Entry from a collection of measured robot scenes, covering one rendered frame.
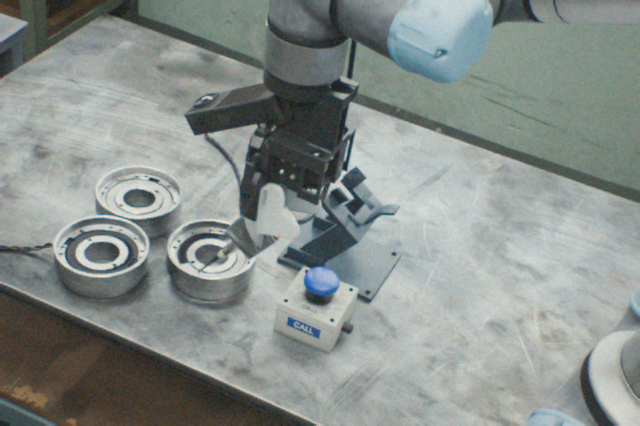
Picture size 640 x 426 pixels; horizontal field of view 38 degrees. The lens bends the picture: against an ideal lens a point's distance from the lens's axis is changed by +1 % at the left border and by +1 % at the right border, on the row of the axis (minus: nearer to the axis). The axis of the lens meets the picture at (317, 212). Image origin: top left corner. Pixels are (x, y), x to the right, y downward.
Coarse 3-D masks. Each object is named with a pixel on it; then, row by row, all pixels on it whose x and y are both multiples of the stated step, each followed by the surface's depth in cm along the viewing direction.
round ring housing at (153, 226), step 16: (112, 176) 115; (128, 176) 116; (144, 176) 117; (160, 176) 117; (96, 192) 111; (128, 192) 114; (144, 192) 115; (176, 192) 115; (96, 208) 112; (128, 208) 111; (144, 208) 112; (176, 208) 111; (144, 224) 109; (160, 224) 110
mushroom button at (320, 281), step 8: (312, 272) 101; (320, 272) 101; (328, 272) 101; (304, 280) 100; (312, 280) 100; (320, 280) 100; (328, 280) 100; (336, 280) 100; (312, 288) 99; (320, 288) 99; (328, 288) 99; (336, 288) 100
